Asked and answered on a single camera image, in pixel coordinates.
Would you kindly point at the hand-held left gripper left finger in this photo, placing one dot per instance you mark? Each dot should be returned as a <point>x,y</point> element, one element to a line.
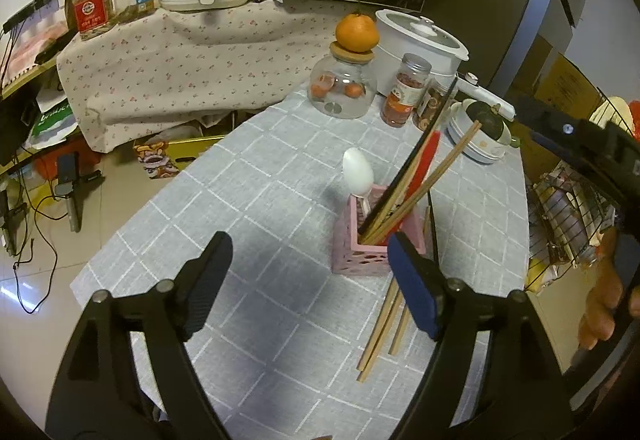
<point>212,270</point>

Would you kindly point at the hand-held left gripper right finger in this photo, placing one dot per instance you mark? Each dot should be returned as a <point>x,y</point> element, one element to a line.
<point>412,285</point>

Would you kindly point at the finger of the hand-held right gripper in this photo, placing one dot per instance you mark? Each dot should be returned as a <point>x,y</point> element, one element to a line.
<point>575,139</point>

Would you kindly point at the black chopstick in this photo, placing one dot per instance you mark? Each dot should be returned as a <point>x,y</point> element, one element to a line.
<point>415,148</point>
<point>434,235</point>

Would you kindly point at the pink utensil holder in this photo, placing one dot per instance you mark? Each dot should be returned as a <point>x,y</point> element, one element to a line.
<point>360,260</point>

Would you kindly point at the pile of wooden chopsticks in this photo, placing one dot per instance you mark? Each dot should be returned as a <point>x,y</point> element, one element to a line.
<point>372,347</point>

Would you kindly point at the wooden chopstick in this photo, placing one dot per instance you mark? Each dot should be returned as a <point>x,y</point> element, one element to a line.
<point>452,152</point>
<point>442,169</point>

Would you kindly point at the white plastic spoon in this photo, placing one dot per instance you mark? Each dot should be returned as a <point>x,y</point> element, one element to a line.
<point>357,172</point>

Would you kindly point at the red plastic spoon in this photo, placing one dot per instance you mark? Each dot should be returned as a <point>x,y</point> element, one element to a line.
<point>425,159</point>

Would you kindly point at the person's right hand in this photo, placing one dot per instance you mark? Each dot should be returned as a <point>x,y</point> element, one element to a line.
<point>600,315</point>

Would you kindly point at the napa cabbage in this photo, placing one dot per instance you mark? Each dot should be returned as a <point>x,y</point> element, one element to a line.
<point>612,112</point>

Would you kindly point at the cardboard box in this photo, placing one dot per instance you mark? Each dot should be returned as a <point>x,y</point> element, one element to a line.
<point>565,84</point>

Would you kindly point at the grey checked tablecloth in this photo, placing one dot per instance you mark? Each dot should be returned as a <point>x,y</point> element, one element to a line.
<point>250,220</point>

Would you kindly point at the red plastic bag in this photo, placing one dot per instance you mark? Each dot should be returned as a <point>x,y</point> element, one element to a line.
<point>635,119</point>

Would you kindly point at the dark green squash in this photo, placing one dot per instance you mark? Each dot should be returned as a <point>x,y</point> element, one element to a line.
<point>487,119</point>

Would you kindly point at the printed snack box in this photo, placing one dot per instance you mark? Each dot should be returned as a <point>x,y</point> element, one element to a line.
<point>175,157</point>

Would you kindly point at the brown snack jar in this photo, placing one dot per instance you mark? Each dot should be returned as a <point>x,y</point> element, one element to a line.
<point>430,107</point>

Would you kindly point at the black handheld device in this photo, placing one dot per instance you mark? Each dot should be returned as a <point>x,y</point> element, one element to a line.
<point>67,180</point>

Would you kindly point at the red spice jar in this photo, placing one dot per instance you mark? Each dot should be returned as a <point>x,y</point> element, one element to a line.
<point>402,99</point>

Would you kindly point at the white electric cooking pot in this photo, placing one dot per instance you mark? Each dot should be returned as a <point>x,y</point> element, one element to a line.
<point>415,34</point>

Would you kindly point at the glass teapot with wooden lid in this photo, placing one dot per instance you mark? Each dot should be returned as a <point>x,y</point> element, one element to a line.
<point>345,104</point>

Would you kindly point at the floral cabinet cloth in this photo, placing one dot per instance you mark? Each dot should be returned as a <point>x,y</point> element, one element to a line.
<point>200,69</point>

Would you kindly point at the small orange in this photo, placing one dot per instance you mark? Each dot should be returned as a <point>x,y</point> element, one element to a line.
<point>323,85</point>
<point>353,90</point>

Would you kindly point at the green and white bag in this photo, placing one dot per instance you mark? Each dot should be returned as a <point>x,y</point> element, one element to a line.
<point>50,124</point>

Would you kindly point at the large orange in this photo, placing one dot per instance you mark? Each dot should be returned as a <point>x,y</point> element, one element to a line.
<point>356,32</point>

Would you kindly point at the yellow wooden shelf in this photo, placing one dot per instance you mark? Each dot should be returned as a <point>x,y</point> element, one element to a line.
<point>25,79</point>

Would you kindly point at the pink placemat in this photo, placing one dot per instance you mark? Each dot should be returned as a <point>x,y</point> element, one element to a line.
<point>35,47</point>

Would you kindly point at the red label jar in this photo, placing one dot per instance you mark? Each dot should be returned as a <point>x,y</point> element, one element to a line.
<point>91,12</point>

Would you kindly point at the black power strip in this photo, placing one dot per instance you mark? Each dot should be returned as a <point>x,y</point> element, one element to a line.
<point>27,12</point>

